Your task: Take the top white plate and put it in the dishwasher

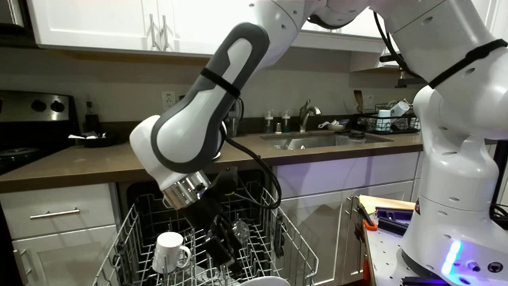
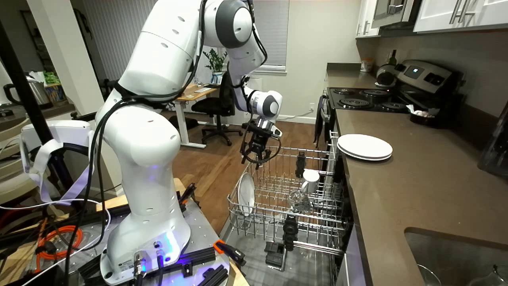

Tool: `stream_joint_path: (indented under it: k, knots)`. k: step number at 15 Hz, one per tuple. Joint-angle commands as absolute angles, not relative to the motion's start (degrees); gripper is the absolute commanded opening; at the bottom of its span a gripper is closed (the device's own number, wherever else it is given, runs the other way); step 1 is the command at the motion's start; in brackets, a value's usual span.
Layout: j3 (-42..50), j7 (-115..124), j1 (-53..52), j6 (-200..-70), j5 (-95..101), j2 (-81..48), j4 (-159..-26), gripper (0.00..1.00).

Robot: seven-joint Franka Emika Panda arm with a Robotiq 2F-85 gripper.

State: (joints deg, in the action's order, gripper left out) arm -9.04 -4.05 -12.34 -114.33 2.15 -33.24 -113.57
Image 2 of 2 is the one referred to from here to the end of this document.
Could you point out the wooden desk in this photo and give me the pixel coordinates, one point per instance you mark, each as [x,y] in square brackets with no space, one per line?
[184,96]

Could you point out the steel kitchen sink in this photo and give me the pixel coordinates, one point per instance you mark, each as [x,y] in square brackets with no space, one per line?
[454,260]

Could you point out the black steel stove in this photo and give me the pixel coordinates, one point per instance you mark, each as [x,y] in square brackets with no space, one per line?
[381,98]

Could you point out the white ceramic mug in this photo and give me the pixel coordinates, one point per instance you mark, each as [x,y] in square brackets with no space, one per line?
[311,179]

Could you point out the black cutlery basket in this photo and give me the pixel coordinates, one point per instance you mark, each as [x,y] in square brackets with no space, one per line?
[275,255]

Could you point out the dishwasher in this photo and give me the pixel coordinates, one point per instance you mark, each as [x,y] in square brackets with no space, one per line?
[254,271]

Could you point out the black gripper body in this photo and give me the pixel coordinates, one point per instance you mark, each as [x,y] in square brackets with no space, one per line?
[259,139]

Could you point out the green potted plant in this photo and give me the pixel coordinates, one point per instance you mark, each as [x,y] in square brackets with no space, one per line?
[216,61]

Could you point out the white wall cabinet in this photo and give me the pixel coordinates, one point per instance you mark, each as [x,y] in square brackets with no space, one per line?
[367,19]
[461,14]

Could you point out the black dish with cloth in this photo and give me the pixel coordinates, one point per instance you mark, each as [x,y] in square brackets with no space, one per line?
[426,119]

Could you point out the black tripod pole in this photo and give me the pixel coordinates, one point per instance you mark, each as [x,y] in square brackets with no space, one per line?
[26,96]

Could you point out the clear drinking glass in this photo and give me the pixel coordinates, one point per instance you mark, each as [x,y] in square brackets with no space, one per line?
[300,201]

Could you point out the black bar clamp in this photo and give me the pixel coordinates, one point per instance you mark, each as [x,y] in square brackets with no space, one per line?
[204,260]

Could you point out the black office chair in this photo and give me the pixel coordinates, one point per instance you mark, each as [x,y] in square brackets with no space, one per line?
[219,109]

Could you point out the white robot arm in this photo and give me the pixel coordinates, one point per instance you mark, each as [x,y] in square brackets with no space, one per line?
[143,149]

